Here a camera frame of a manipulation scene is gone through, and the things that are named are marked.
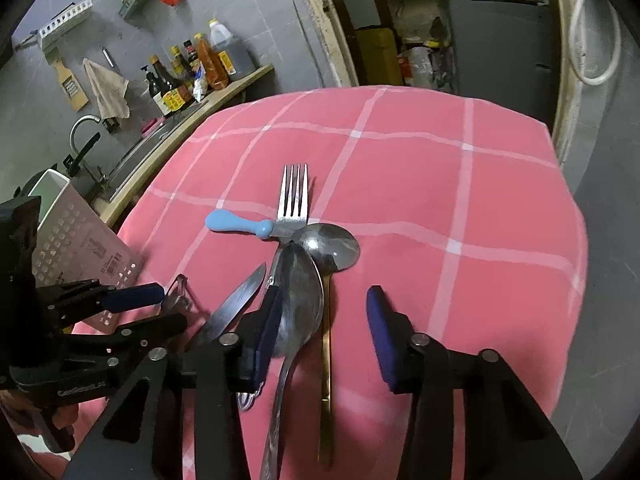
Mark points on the wooden grater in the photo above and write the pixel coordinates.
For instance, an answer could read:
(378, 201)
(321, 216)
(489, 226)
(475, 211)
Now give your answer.
(72, 85)

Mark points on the small hanging metal tool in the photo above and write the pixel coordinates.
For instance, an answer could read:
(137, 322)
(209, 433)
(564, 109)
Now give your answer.
(109, 57)

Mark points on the dark bottle with red label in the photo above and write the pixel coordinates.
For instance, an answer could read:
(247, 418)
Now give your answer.
(191, 55)

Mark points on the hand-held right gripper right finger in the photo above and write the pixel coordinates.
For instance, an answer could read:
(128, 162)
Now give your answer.
(380, 340)

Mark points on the clear plastic jar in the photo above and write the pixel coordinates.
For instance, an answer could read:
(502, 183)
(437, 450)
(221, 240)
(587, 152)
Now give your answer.
(415, 67)

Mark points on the dark soy sauce bottle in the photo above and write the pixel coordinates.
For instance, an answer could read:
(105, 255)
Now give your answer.
(167, 92)

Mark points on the white perforated utensil basket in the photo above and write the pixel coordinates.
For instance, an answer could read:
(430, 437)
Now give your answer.
(75, 240)

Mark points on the silver fork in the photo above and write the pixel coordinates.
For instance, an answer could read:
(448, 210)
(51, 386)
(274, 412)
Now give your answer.
(292, 210)

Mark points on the large silver spoon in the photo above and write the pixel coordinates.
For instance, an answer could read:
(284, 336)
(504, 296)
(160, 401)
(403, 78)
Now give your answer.
(300, 300)

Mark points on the orange sauce bottle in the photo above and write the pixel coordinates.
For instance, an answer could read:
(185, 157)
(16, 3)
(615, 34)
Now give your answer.
(212, 67)

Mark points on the chrome faucet with black lever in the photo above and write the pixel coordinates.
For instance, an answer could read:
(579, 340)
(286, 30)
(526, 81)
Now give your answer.
(75, 132)

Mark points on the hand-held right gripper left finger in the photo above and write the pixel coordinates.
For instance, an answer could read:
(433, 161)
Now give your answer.
(266, 332)

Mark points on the wooden counter shelf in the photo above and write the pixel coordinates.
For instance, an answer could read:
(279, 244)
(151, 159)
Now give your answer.
(150, 162)

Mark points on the dark bottle with yellow cap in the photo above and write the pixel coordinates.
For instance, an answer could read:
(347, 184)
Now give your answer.
(179, 67)

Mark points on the beige hanging towel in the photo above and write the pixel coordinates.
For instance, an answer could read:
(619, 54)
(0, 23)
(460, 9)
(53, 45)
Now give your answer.
(107, 90)

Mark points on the pink checked tablecloth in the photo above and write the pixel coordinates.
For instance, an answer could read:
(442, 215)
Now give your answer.
(425, 185)

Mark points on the grey metal cabinet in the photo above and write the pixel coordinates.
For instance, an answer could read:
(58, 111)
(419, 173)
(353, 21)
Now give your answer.
(500, 45)

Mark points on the metal peeler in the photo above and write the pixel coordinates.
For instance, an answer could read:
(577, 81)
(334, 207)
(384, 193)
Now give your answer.
(175, 301)

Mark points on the yellow board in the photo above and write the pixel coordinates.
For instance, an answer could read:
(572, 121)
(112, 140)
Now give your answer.
(377, 57)

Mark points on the steel knife with pointed blade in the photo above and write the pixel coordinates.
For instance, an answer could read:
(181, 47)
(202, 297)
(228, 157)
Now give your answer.
(235, 305)

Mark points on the wooden door frame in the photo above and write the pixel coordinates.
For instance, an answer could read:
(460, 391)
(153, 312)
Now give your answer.
(327, 25)

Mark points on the small white bottle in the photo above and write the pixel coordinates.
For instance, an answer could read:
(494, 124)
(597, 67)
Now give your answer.
(199, 87)

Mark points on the white perforated wall rail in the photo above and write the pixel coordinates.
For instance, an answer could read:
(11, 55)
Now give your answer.
(65, 20)

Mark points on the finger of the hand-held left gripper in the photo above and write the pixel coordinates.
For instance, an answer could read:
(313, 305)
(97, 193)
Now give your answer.
(135, 297)
(150, 330)

